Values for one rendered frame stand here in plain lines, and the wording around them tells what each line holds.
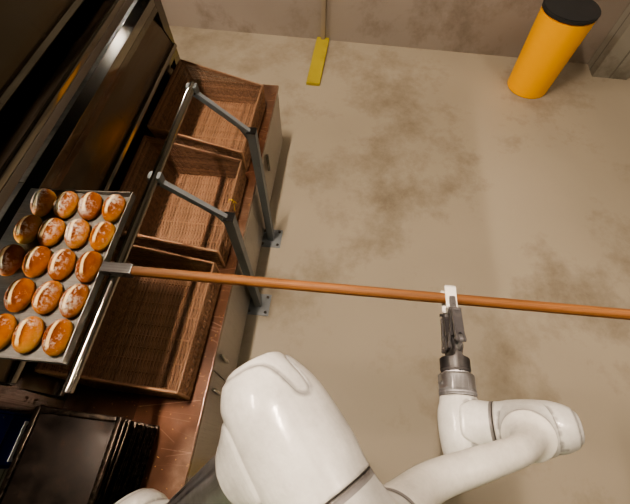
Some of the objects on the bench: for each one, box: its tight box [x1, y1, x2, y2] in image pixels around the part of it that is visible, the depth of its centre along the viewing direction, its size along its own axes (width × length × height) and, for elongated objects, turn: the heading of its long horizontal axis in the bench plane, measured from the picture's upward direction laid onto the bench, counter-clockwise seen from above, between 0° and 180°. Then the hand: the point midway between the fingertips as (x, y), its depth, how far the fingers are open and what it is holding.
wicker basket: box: [34, 241, 221, 400], centre depth 152 cm, size 49×56×28 cm
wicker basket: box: [146, 59, 266, 172], centre depth 210 cm, size 49×56×28 cm
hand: (448, 299), depth 105 cm, fingers closed on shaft, 3 cm apart
